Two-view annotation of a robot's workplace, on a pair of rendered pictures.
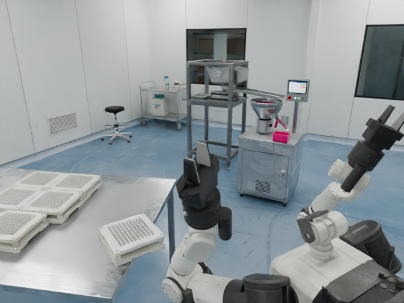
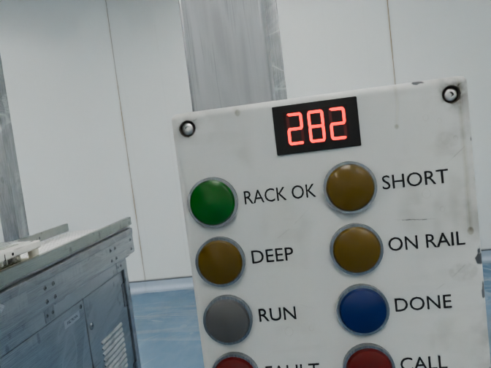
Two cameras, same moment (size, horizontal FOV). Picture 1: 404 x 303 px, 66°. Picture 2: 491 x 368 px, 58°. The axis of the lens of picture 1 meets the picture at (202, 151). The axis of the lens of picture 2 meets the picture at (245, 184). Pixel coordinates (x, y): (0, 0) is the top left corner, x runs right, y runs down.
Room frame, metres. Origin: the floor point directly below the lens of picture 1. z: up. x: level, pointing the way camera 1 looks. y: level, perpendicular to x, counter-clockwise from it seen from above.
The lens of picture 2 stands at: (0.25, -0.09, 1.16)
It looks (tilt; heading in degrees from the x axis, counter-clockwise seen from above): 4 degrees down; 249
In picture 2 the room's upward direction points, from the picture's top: 7 degrees counter-clockwise
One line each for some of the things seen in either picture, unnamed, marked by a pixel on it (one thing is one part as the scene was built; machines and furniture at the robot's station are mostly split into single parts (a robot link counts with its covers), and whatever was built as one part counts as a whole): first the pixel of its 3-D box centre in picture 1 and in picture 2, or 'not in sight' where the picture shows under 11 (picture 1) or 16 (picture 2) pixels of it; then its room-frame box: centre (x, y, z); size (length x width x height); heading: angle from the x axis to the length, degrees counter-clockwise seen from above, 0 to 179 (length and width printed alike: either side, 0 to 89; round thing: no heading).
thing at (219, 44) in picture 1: (214, 57); not in sight; (6.66, -0.26, 1.43); 1.32 x 0.01 x 1.11; 62
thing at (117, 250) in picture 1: (130, 232); not in sight; (1.29, 0.34, 0.93); 0.25 x 0.24 x 0.02; 124
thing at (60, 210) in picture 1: (52, 201); not in sight; (1.60, 0.86, 0.93); 0.25 x 0.24 x 0.02; 171
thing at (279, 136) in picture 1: (281, 136); not in sight; (3.25, -0.86, 0.80); 0.16 x 0.12 x 0.09; 62
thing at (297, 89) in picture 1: (296, 107); not in sight; (3.52, -1.07, 1.07); 0.23 x 0.10 x 0.62; 62
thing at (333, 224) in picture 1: (324, 231); not in sight; (0.71, -0.33, 1.33); 0.10 x 0.07 x 0.09; 122
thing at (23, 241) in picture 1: (11, 233); not in sight; (1.35, 0.96, 0.88); 0.24 x 0.24 x 0.02; 81
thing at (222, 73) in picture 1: (229, 118); not in sight; (4.31, -0.38, 0.75); 1.43 x 1.06 x 1.50; 62
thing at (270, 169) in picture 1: (269, 164); not in sight; (3.49, -0.81, 0.38); 0.63 x 0.57 x 0.76; 62
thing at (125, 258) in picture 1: (131, 241); not in sight; (1.29, 0.34, 0.88); 0.24 x 0.24 x 0.02; 34
